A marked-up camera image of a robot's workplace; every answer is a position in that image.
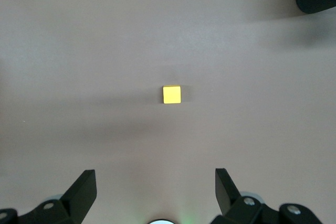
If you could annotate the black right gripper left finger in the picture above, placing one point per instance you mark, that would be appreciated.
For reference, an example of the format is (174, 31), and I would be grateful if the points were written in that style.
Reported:
(76, 197)

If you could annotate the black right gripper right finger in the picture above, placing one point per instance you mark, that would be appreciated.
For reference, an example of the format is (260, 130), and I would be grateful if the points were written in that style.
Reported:
(228, 200)

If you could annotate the yellow cube block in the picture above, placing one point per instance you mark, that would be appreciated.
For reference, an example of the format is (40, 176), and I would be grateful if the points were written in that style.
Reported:
(172, 95)

